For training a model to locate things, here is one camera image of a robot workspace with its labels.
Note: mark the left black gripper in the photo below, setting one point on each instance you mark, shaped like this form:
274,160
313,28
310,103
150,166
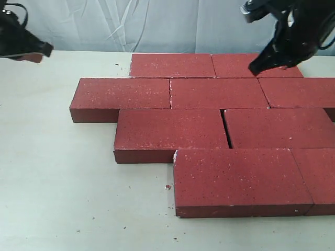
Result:
13,42

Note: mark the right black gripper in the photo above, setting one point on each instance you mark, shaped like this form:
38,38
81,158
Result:
308,26

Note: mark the long red brick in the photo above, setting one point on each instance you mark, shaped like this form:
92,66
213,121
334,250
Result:
216,93

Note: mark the red brick second row right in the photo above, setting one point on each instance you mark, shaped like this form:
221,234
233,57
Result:
298,92

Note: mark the red brick back row right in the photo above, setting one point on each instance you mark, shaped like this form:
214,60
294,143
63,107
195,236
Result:
236,66

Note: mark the red brick third row right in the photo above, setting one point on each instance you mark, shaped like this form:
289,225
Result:
291,128

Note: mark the red brick back row left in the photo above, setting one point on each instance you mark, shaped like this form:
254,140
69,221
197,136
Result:
174,65

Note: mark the red brick front right edge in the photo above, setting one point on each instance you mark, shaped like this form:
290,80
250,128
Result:
317,169

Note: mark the large red brick front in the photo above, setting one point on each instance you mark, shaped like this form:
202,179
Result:
238,183

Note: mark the white fabric backdrop curtain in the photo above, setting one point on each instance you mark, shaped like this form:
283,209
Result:
152,26

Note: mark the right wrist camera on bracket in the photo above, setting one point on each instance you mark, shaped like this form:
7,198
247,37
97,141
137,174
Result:
257,9

